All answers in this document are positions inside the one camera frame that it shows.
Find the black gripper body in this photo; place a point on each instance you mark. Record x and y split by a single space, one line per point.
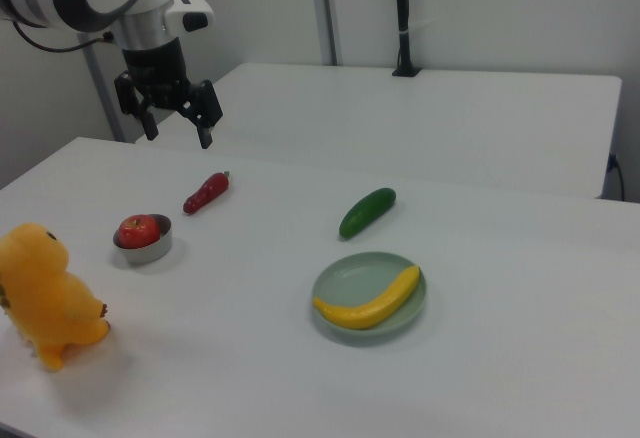
155 68

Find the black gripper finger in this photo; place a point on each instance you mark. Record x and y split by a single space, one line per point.
209 108
142 108

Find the green cucumber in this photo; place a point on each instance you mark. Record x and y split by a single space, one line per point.
367 212

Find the small metal bowl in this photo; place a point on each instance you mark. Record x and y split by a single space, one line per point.
150 254

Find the red chili pepper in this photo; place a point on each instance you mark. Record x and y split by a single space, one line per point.
205 193

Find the red apple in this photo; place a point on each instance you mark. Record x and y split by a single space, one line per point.
139 232

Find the orange plush dinosaur toy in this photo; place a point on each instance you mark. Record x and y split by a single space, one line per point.
40 298

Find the pale green plate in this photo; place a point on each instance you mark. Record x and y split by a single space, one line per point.
350 278

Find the yellow banana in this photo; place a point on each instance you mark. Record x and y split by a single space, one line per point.
370 310

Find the grey partition post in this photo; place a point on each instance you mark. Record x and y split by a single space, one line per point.
102 93
330 8

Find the black camera stand pole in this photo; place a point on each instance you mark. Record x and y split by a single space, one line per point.
402 8

